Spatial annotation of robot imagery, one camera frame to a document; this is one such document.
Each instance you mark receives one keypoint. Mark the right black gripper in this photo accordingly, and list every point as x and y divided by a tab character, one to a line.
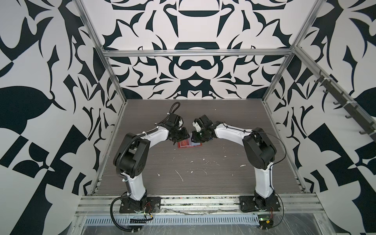
195	138

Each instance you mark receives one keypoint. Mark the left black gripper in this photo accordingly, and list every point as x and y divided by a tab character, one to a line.
185	136

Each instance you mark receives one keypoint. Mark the red leather card holder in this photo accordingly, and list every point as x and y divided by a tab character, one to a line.
188	144

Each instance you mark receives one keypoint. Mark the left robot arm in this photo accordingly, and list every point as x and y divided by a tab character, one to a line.
131	158

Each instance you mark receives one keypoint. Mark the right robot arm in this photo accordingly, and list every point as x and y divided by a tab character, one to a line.
260	153

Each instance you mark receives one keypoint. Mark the green circuit board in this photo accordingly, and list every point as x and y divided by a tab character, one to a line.
265	221

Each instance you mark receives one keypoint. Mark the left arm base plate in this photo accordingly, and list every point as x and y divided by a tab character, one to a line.
146	204

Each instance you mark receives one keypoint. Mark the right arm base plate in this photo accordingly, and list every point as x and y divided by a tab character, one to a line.
260	204

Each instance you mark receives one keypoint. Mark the white slotted cable duct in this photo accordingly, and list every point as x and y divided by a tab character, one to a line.
213	219

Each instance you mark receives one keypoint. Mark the wall hook rack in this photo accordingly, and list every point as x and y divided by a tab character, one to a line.
354	110

